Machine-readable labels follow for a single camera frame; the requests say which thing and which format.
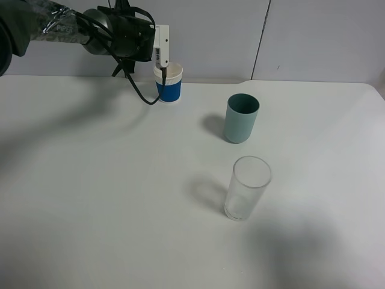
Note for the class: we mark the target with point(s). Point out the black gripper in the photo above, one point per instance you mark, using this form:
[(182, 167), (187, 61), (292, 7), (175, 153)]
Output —
[(133, 38)]

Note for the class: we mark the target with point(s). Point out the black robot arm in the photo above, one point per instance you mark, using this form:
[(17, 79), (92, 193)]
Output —
[(26, 21)]

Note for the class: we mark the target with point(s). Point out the white cup with blue sleeve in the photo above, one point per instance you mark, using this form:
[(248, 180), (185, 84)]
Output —
[(172, 88)]

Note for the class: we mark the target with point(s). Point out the teal green cup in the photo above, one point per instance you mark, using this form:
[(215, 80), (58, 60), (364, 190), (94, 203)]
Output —
[(241, 113)]

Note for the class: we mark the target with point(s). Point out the clear glass tumbler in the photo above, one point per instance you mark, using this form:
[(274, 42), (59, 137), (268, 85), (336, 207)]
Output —
[(250, 177)]

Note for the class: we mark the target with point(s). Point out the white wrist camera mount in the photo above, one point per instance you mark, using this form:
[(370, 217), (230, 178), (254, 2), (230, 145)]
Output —
[(161, 46)]

